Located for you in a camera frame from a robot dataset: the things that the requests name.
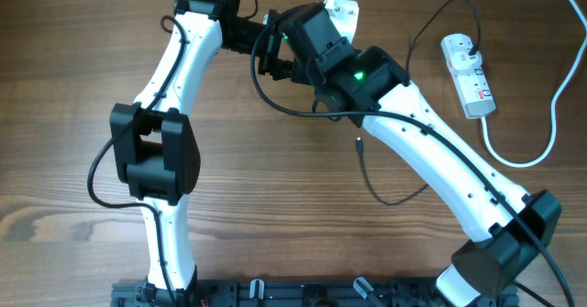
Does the black USB charging cable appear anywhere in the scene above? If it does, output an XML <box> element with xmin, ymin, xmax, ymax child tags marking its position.
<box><xmin>355</xmin><ymin>0</ymin><xmax>482</xmax><ymax>207</ymax></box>

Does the white power strip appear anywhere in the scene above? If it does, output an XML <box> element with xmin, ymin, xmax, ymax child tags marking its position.
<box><xmin>440</xmin><ymin>34</ymin><xmax>496</xmax><ymax>119</ymax></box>

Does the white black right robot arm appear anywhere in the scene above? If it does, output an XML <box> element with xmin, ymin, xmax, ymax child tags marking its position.
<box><xmin>277</xmin><ymin>3</ymin><xmax>561</xmax><ymax>306</ymax></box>

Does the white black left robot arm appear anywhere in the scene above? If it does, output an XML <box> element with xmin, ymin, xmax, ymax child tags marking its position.
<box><xmin>109</xmin><ymin>0</ymin><xmax>294</xmax><ymax>306</ymax></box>

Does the white USB wall charger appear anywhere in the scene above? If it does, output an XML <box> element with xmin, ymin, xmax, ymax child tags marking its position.
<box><xmin>447</xmin><ymin>50</ymin><xmax>482</xmax><ymax>76</ymax></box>

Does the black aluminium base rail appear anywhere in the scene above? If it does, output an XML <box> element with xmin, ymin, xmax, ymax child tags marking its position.
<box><xmin>110</xmin><ymin>278</ymin><xmax>520</xmax><ymax>307</ymax></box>

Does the white power strip cord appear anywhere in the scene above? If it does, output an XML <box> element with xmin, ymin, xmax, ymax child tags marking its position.
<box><xmin>480</xmin><ymin>0</ymin><xmax>587</xmax><ymax>170</ymax></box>

